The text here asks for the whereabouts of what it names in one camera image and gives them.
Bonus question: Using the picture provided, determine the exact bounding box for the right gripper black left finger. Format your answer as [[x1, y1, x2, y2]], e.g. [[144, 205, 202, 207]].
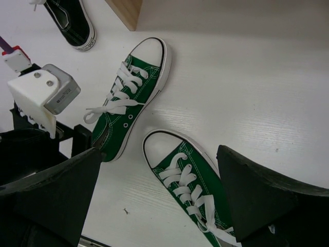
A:
[[1, 148, 102, 246]]

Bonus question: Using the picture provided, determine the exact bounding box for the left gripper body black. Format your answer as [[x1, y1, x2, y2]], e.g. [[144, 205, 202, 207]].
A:
[[1, 108, 92, 180]]

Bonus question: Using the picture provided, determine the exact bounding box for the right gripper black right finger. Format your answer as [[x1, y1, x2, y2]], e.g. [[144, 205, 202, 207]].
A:
[[216, 145, 328, 243]]

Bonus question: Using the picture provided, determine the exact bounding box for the green sneaker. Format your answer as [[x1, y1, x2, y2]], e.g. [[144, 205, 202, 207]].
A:
[[83, 37, 172, 162], [142, 130, 242, 246]]

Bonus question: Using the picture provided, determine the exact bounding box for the wooden shoe shelf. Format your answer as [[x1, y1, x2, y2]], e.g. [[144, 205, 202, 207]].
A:
[[105, 0, 143, 31]]

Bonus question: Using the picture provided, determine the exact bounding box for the black sneaker far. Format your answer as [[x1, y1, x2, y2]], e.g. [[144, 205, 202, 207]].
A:
[[28, 0, 97, 52]]

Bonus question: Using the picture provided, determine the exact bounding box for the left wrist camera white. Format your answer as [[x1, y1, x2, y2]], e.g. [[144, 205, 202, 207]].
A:
[[7, 64, 81, 139]]

